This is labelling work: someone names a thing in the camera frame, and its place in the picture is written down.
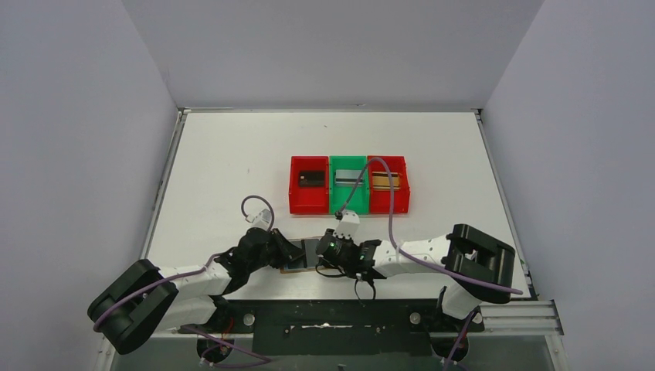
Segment gold card in bin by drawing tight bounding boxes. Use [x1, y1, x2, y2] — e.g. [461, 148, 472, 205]
[371, 172, 401, 191]

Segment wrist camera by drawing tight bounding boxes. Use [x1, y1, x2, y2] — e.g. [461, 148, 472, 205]
[245, 209, 274, 232]
[333, 210, 360, 240]

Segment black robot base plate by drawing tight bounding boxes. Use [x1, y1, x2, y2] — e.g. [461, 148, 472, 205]
[191, 299, 466, 356]

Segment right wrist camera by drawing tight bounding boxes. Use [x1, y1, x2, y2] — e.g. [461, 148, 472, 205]
[333, 210, 360, 240]

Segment red plastic bin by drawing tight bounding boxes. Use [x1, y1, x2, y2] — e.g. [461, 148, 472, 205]
[368, 156, 411, 214]
[288, 156, 330, 215]

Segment black card in bin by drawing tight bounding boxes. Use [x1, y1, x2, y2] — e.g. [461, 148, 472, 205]
[297, 170, 326, 188]

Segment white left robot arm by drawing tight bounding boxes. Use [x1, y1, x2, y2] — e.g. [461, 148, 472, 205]
[87, 227, 305, 355]

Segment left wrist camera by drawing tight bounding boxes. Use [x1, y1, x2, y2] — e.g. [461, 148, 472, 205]
[245, 209, 274, 232]

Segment left red plastic bin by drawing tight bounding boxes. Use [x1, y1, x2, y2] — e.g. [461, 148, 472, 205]
[288, 156, 330, 215]

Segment right red plastic bin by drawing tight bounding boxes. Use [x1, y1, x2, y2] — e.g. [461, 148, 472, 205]
[368, 156, 411, 214]

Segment aluminium table frame rail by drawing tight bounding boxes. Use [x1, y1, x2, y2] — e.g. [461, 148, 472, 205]
[474, 301, 564, 336]

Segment yellow leather card holder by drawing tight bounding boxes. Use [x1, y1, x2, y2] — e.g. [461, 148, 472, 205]
[280, 239, 327, 274]

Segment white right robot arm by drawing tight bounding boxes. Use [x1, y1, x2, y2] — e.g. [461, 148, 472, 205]
[316, 224, 520, 319]

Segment silver card in bin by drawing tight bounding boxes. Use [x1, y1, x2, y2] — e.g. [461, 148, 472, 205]
[334, 168, 363, 187]

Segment green plastic bin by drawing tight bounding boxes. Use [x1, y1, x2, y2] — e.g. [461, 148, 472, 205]
[327, 155, 371, 216]

